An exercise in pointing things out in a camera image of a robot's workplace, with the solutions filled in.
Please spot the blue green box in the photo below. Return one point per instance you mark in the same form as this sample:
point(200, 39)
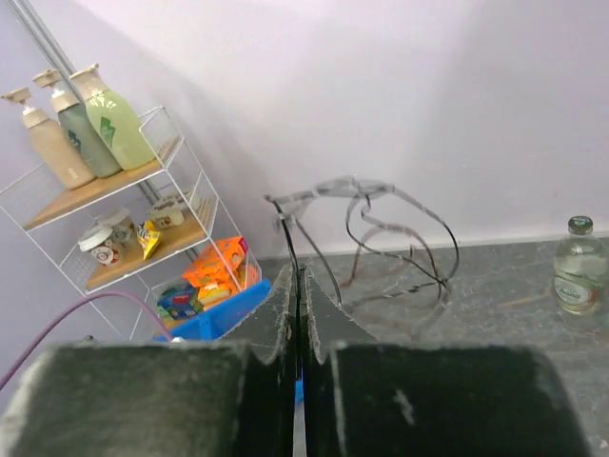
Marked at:
point(179, 302)

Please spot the white wire wooden shelf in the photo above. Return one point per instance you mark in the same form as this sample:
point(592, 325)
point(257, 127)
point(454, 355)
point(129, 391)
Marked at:
point(54, 219)

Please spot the grey-green bottle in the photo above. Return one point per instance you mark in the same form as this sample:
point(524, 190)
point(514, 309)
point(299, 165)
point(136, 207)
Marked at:
point(73, 118)

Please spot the light green bottle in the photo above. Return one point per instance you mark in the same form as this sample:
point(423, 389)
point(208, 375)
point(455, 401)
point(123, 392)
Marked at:
point(113, 119)

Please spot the orange snack packets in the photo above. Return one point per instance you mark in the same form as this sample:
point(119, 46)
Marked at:
point(221, 271)

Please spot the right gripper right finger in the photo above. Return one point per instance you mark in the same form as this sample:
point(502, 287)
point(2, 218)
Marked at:
point(367, 398)

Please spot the blue three-compartment bin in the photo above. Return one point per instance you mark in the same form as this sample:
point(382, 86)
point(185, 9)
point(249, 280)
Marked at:
point(219, 314)

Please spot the beige bottle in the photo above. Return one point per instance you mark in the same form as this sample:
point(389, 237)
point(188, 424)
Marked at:
point(52, 143)

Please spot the yellow snack bag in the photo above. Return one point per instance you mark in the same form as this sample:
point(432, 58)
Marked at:
point(148, 237)

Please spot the clear glass bottle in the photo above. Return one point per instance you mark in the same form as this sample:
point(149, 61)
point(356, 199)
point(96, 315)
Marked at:
point(580, 269)

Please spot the white yoghurt tub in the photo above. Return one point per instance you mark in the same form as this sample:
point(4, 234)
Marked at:
point(167, 212)

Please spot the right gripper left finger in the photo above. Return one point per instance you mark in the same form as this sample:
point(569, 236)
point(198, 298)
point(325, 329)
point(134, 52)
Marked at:
point(230, 397)

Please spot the white lidded cup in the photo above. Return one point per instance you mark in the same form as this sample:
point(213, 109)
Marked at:
point(97, 241)
point(123, 228)

